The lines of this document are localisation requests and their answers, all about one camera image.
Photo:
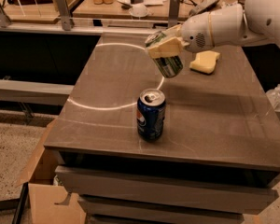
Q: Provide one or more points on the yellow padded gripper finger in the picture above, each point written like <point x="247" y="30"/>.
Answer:
<point x="168" y="47"/>
<point x="174" y="31"/>

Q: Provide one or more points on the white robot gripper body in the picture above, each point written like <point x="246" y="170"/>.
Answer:
<point x="195" y="34"/>

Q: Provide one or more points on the green soda can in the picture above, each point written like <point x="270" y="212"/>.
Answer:
<point x="168" y="66"/>

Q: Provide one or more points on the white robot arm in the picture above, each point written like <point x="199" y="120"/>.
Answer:
<point x="254" y="23"/>

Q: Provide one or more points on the blue Pepsi can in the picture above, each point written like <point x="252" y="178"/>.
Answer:
<point x="150" y="115"/>

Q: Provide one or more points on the grey power strip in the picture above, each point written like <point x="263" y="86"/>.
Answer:
<point x="203" y="6"/>

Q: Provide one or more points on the yellow sponge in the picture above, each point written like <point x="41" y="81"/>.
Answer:
<point x="205" y="62"/>

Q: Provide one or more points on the white bowl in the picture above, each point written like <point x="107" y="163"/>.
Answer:
<point x="138" y="11"/>

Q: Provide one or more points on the clear plastic bottle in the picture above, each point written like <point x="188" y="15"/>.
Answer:
<point x="274" y="96"/>

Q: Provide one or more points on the grey drawer cabinet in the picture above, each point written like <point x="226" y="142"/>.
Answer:
<point x="216" y="161"/>

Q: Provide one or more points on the cardboard box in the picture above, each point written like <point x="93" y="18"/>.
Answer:
<point x="49" y="202"/>

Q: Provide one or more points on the metal bracket right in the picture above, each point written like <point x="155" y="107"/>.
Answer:
<point x="173" y="12"/>

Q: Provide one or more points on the metal bracket middle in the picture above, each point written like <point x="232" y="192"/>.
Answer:
<point x="65" y="15"/>

